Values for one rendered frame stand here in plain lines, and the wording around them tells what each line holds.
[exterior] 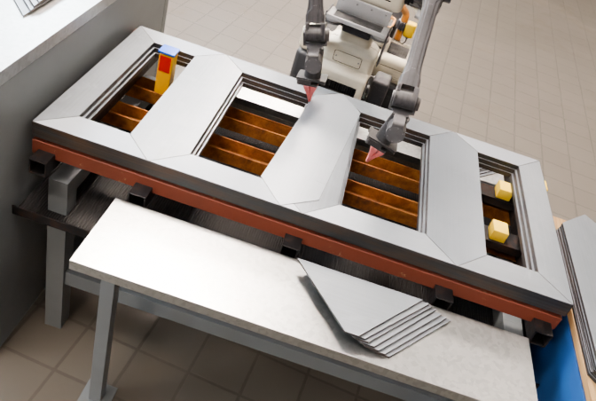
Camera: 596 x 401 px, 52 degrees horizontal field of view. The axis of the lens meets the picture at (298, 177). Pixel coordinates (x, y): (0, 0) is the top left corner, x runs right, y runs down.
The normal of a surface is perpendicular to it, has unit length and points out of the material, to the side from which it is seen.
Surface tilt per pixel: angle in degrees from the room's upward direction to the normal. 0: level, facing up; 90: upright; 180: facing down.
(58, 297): 90
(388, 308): 0
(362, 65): 98
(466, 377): 0
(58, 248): 90
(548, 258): 0
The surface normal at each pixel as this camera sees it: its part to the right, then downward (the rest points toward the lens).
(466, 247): 0.26, -0.77
